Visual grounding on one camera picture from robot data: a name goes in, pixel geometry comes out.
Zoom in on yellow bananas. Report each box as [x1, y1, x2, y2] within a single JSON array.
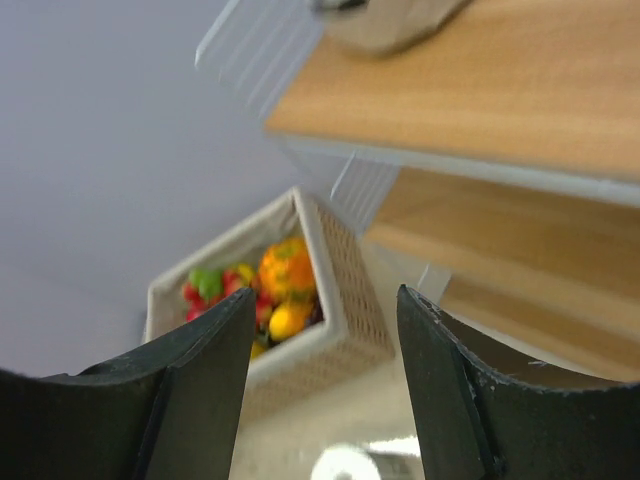
[[233, 263, 256, 287]]

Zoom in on wicker basket with liner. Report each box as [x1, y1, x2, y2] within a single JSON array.
[[143, 188, 394, 409]]

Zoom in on orange pumpkin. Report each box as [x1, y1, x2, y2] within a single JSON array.
[[258, 236, 317, 303]]

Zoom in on strawberries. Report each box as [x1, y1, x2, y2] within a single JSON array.
[[182, 266, 274, 331]]

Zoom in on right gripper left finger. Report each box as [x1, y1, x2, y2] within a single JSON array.
[[1, 288, 255, 479]]

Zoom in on brown paper towel roll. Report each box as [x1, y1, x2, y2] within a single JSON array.
[[307, 0, 470, 55]]

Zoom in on yellow fruit in basket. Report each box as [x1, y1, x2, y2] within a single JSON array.
[[250, 341, 268, 360]]

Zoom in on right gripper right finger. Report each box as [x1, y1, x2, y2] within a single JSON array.
[[396, 285, 639, 479]]

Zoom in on white wire wooden shelf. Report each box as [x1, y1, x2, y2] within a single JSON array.
[[193, 0, 640, 384]]

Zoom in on green grapes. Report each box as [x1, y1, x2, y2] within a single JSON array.
[[189, 268, 224, 300]]

